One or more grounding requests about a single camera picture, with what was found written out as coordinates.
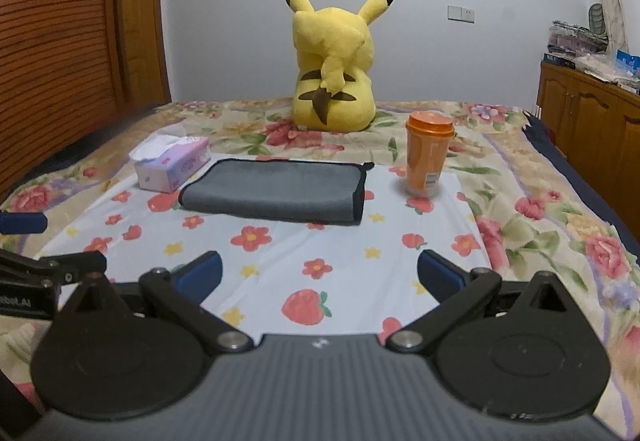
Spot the blue and white package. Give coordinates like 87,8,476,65
615,50,640,84

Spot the brown wooden sideboard cabinet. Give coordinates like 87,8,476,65
537,62,639,239

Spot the floral bed sheet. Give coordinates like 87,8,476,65
1,100,639,438

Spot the brown wooden door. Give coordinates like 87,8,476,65
116,0,170,110

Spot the white fruit print cloth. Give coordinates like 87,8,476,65
42,166,489,338

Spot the yellow Pikachu plush toy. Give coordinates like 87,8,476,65
285,0,393,133

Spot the white wall switch plate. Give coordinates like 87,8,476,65
447,5,475,24

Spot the dark blue mattress edge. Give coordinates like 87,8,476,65
523,112,639,257

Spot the brown wooden louvered wardrobe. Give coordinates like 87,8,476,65
1,0,126,195

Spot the orange plastic cup with lid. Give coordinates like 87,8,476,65
406,110,454,198

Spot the purple and grey microfiber towel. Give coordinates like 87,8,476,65
178,158,373,225

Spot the pink tissue box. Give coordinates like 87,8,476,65
129,133,209,193

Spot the stack of clutter on cabinet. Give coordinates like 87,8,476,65
542,20,608,69

